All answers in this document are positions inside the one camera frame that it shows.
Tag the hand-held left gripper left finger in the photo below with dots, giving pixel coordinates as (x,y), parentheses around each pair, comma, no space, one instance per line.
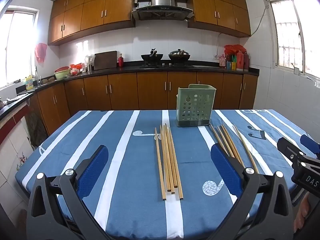
(93,170)

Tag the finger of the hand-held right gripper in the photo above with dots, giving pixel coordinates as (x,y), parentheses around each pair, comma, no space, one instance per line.
(310,143)
(290,150)

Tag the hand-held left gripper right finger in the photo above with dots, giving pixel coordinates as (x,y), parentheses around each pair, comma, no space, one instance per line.
(225,170)

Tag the wooden chopstick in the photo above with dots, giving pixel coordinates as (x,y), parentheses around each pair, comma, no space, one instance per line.
(229,141)
(245,148)
(223,138)
(233,143)
(214,133)

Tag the green perforated utensil holder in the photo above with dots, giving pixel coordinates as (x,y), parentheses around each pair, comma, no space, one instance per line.
(193,123)

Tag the group of wooden chopsticks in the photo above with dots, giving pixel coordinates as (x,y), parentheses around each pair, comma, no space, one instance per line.
(167,160)

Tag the person's right hand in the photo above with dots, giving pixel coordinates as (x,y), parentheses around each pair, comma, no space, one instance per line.
(301,212)

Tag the blue striped tablecloth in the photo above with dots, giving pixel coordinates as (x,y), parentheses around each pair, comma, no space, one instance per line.
(140,160)

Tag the wooden lower kitchen cabinets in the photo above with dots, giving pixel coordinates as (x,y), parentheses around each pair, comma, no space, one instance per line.
(125,90)

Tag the large red bottle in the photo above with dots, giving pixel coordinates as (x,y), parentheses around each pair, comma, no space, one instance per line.
(246,61)
(240,61)

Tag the green basin with red lid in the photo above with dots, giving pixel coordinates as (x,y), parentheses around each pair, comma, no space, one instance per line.
(62,75)

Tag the black kitchen countertop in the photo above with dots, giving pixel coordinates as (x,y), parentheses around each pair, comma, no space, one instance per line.
(220,69)

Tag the brown vegetables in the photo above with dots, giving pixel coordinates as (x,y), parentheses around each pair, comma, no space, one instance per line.
(47,80)

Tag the colourful seasoning box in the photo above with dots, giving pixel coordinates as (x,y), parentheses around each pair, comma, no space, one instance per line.
(232,64)

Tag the red bags on counter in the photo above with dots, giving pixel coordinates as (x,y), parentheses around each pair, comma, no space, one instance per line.
(76,67)

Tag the grey rag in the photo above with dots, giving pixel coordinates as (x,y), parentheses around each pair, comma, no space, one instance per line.
(17,97)

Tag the clear glass jar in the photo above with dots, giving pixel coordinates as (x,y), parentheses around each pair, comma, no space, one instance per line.
(89,63)

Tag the yellow detergent bottle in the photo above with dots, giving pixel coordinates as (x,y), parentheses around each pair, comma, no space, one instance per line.
(29,83)

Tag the barred window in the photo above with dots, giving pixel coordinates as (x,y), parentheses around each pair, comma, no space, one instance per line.
(287,37)

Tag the pink packet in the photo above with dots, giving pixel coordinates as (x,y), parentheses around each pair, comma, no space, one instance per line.
(222,61)

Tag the metal faucet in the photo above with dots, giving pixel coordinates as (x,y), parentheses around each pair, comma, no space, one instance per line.
(37,76)

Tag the dark wooden cutting board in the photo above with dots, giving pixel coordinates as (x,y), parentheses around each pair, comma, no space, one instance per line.
(105,60)

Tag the small red bottle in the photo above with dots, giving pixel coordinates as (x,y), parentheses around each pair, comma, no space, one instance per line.
(121,61)

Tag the red bag over bottles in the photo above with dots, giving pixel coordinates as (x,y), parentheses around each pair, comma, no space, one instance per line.
(235,48)

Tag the black gas stove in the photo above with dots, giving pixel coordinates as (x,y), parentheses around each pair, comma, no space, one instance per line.
(166,65)

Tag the wok with lid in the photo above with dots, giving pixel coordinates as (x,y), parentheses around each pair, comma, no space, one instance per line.
(179,55)

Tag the black open wok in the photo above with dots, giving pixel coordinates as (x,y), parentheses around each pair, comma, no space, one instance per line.
(152,57)

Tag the red hanging plastic bag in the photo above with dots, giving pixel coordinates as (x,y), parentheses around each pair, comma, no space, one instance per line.
(40,52)

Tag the window beside sink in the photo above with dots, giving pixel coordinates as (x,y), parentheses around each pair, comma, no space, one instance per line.
(17,47)

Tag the white wall socket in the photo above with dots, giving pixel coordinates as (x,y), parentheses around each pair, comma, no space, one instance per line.
(215,57)

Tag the wooden upper wall cabinets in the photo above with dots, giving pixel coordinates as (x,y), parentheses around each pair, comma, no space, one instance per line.
(95,12)

